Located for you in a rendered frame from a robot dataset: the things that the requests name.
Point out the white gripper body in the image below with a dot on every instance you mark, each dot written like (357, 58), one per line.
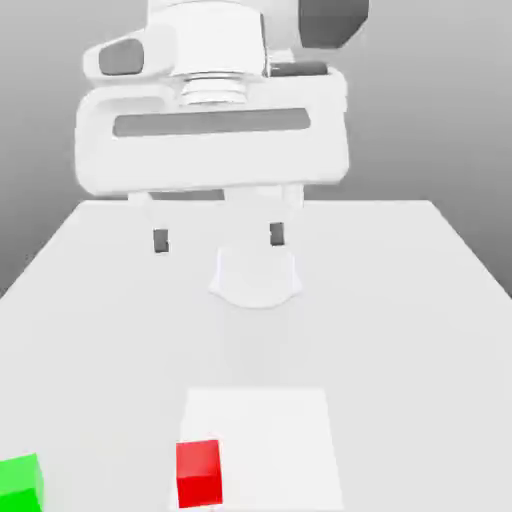
(212, 160)

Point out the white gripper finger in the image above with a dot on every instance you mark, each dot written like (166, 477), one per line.
(161, 240)
(276, 234)

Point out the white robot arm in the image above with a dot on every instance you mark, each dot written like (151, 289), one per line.
(218, 40)

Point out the small red cube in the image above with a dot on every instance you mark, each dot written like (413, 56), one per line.
(198, 474)

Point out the small green cube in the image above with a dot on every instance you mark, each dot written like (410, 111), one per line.
(20, 482)

